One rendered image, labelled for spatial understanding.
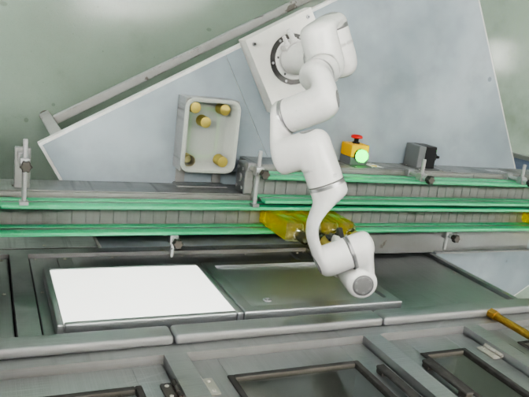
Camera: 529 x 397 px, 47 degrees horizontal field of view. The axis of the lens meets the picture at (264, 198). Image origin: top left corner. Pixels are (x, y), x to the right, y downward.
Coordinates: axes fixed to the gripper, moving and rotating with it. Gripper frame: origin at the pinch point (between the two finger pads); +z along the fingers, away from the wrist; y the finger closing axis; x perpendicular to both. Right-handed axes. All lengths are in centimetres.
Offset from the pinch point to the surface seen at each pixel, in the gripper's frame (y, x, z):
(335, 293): -12.4, -1.8, -4.4
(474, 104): 38, -68, 63
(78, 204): 5, 68, 6
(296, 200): 6.4, 6.1, 22.0
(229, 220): -2.0, 25.7, 24.8
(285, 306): -11.5, 14.9, -16.4
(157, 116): 27, 50, 32
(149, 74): 36, 54, 88
